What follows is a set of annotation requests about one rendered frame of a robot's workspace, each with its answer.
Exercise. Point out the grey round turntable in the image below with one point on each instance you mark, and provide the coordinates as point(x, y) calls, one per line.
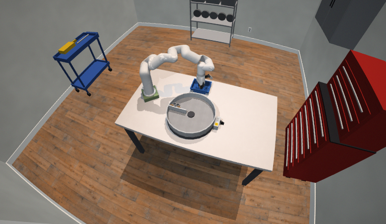
point(196, 114)

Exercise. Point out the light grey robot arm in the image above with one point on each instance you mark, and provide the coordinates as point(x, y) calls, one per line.
point(154, 61)

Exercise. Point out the blue crate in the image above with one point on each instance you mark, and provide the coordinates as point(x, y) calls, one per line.
point(195, 88)

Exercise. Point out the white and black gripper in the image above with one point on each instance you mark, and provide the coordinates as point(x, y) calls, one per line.
point(201, 81)

